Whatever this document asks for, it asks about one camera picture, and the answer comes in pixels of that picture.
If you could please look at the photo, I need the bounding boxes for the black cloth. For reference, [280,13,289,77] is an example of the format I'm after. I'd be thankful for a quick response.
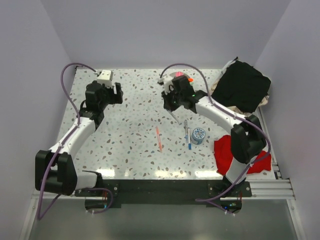
[211,60,271,113]

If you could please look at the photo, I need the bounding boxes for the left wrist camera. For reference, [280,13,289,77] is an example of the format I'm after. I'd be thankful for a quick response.
[96,69,113,88]

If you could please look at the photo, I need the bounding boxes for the purple cable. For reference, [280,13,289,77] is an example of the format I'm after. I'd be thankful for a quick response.
[159,62,273,213]
[36,62,115,220]

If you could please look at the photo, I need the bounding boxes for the red cloth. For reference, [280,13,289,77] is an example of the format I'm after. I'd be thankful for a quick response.
[213,135,272,176]

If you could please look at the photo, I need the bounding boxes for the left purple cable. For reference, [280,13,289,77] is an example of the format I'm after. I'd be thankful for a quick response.
[36,62,115,220]

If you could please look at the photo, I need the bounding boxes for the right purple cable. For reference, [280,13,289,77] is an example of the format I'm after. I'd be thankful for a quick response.
[159,62,273,213]

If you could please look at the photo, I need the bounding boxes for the pink glue stick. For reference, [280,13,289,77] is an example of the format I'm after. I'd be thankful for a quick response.
[175,71,184,77]

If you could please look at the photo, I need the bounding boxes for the blue capped pen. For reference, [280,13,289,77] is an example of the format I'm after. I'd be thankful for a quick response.
[168,110,182,126]

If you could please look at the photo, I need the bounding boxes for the beige cloth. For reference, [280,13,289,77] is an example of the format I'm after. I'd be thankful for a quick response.
[209,79,270,117]

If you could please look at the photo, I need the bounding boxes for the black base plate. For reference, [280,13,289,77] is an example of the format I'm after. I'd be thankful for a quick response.
[74,178,251,210]

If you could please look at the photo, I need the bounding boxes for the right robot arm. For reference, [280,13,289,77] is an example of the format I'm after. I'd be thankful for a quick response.
[157,75,269,198]

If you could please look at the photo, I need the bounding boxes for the blue washi tape roll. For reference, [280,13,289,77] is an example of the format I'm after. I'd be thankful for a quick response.
[191,127,206,145]

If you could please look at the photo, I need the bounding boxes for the white plastic basket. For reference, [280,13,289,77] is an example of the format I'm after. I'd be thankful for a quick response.
[216,57,238,107]

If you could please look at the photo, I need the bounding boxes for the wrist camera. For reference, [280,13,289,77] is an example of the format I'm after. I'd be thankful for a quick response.
[157,75,174,95]
[96,69,113,88]

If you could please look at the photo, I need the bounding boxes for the aluminium rail frame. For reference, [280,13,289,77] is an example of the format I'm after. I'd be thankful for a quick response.
[18,65,307,240]

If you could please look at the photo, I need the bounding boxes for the white blue marker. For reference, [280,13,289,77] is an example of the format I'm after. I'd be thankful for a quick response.
[184,120,189,142]

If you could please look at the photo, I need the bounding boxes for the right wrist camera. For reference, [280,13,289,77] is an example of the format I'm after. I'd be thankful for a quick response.
[157,75,174,95]

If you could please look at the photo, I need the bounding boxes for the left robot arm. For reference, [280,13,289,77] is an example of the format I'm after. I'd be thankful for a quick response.
[35,80,123,196]

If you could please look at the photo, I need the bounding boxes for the orange pen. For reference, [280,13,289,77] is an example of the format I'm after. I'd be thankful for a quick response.
[155,126,163,153]

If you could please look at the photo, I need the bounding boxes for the blue pen right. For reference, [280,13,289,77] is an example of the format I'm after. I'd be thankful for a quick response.
[187,127,192,150]

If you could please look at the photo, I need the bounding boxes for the round beige divided organizer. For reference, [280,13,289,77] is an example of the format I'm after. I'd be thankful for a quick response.
[169,71,194,85]

